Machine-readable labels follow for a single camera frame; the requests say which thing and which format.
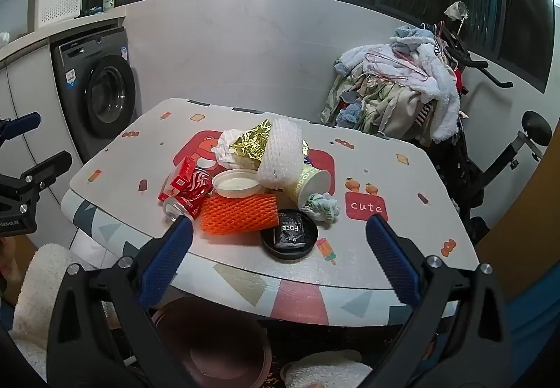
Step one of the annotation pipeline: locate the white plastic bag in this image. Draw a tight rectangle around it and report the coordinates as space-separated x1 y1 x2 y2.
212 128 246 165

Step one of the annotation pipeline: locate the wooden door panel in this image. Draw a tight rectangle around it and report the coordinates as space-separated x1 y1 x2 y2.
475 0 560 297

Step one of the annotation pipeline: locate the blue object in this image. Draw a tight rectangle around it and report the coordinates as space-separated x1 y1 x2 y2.
459 274 560 358

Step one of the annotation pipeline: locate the crushed red soda can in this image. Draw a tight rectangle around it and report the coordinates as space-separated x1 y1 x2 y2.
163 167 215 223

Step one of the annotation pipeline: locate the triangle patterned tablecloth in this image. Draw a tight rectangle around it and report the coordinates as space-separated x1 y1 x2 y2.
59 191 464 327

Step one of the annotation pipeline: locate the cream plastic lid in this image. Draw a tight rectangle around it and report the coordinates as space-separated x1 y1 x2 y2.
212 169 262 198

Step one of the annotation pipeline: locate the black exercise bike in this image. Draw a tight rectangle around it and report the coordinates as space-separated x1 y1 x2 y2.
420 21 554 246

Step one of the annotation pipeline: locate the small black packet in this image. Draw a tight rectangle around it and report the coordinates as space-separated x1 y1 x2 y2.
273 215 306 249

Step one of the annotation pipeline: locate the white green tissue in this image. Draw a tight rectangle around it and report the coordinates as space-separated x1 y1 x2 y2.
300 192 341 225

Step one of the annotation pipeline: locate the white hanging cloth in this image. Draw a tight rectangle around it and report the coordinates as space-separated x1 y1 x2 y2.
444 1 470 21

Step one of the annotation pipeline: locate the black round lid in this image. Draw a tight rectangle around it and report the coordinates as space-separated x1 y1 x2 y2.
261 209 319 262

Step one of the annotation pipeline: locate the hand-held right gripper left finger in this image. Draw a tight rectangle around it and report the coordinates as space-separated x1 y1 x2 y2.
46 215 195 388

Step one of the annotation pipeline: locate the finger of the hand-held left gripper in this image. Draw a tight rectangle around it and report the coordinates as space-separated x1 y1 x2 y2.
0 112 42 144
17 150 73 193

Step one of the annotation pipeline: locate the white foam fruit net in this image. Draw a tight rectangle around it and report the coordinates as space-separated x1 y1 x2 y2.
257 116 305 190

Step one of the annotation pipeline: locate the paper yogurt cup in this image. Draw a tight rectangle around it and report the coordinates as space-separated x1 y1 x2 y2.
284 141 332 211

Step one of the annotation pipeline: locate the grey front-load washing machine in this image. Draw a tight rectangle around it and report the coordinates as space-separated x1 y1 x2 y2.
50 25 141 163

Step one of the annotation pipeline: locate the pile of clothes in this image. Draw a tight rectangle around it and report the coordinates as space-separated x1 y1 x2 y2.
319 23 464 144

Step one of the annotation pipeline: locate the white printed table mat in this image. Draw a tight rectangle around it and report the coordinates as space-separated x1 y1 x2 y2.
69 97 481 290

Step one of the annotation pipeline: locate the red and white package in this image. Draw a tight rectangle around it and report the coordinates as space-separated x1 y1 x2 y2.
157 155 198 203

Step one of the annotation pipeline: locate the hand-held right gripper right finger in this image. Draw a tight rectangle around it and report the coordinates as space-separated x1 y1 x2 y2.
365 214 515 388

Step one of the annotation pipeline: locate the orange foam fruit net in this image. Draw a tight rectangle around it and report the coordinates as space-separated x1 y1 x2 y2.
200 193 280 235

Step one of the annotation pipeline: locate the gold foil wrapper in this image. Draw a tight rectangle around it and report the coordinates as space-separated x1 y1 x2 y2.
230 119 274 172

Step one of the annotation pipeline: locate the white towel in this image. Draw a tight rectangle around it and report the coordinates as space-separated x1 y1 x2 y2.
280 348 375 388

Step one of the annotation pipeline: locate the person's left fluffy leg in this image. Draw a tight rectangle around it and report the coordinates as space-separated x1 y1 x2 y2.
12 243 103 382

